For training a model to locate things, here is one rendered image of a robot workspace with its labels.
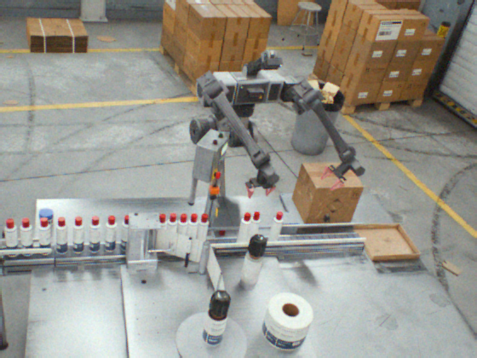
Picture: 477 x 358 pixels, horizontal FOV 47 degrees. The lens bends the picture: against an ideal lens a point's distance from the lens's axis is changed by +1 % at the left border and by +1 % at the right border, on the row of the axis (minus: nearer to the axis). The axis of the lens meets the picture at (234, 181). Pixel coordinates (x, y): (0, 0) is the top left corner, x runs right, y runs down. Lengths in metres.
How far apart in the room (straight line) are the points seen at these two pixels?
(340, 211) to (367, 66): 3.25
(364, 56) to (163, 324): 4.38
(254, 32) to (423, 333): 4.09
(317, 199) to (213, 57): 3.24
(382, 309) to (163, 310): 1.10
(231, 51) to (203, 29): 0.45
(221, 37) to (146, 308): 3.95
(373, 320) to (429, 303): 0.38
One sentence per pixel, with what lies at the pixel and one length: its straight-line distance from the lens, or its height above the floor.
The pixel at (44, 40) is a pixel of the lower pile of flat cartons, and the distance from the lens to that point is 6.75.
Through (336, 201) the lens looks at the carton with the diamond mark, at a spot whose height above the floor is 1.02.
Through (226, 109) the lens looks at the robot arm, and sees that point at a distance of 2.50.
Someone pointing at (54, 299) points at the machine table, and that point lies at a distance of 2.63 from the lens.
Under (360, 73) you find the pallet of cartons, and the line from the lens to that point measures 6.25.
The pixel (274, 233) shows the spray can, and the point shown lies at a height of 0.97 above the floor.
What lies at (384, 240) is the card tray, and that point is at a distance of 3.32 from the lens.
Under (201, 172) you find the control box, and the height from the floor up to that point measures 1.33.
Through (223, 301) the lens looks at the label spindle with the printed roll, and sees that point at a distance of 2.20.
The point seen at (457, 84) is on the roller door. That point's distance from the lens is 7.32.
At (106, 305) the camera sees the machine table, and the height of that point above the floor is 0.83.
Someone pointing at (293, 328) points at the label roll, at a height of 1.02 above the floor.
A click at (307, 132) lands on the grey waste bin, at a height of 0.26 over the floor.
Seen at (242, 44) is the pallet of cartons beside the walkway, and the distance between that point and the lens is 6.14.
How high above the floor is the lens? 2.80
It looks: 35 degrees down
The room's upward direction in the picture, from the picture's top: 12 degrees clockwise
